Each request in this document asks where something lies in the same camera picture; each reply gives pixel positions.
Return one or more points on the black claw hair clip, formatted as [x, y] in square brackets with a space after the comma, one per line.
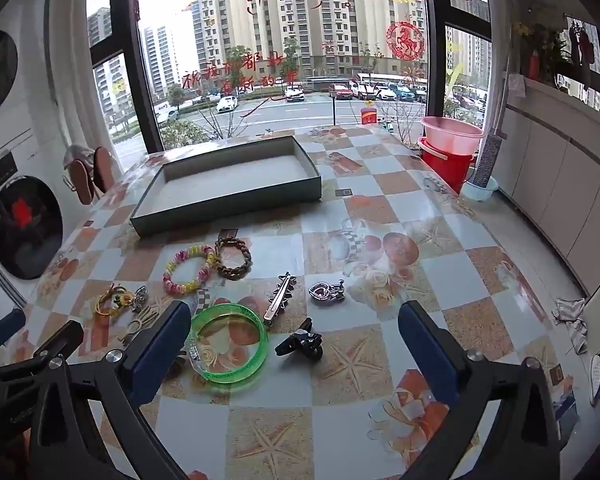
[307, 347]

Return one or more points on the grey flat mop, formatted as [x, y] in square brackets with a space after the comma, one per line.
[487, 160]

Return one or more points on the brown soled slipper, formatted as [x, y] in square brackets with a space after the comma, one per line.
[105, 170]
[82, 185]

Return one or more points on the green translucent bangle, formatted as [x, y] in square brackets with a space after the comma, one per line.
[261, 345]

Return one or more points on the white washing machine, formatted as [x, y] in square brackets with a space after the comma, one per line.
[25, 227]

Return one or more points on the small silver crown clip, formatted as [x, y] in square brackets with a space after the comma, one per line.
[140, 297]

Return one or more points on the person's white shoe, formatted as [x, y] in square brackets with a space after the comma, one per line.
[597, 375]

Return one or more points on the grey hanging cloth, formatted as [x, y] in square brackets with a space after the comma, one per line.
[77, 152]

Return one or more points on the red handwriting window sticker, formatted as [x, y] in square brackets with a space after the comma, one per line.
[254, 61]

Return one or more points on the pink plastic basin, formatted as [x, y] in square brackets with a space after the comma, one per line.
[452, 135]

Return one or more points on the beige claw hair clip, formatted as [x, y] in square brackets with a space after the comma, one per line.
[142, 317]

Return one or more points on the light blue plastic basin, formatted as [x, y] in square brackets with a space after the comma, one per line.
[475, 192]

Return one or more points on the grey shallow tray box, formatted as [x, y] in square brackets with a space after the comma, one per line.
[230, 180]

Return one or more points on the pink heart hair clip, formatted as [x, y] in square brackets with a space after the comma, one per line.
[320, 291]

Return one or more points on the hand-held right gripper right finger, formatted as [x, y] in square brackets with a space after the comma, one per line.
[425, 342]

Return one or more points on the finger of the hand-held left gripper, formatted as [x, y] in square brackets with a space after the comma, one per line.
[60, 336]
[2, 327]

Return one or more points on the checkered patterned tablecloth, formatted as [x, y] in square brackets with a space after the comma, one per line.
[405, 220]

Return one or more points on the red drum window sticker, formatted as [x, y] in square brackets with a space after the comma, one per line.
[369, 116]

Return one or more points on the crumpled cloth on floor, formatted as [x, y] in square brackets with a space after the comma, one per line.
[570, 312]

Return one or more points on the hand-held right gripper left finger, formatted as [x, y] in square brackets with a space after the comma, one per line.
[162, 345]

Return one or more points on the red horse window sticker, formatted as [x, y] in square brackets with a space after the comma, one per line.
[405, 40]

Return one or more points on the silver star hair clip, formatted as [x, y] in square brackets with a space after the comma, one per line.
[278, 300]

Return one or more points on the black white checkered hair clip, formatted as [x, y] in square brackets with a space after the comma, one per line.
[203, 300]

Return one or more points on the red plastic bucket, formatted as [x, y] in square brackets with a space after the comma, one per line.
[445, 170]

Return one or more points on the potted plant with red pot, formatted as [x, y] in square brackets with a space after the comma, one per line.
[532, 62]

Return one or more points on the white low cabinet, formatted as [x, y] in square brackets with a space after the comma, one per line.
[555, 185]

